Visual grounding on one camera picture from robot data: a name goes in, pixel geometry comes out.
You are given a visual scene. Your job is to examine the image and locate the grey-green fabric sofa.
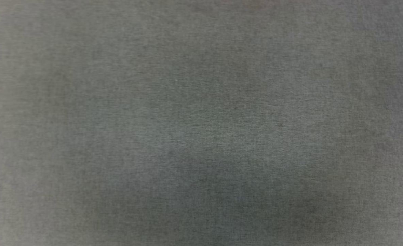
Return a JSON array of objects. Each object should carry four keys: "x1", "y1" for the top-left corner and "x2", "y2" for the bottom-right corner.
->
[{"x1": 0, "y1": 0, "x2": 403, "y2": 246}]

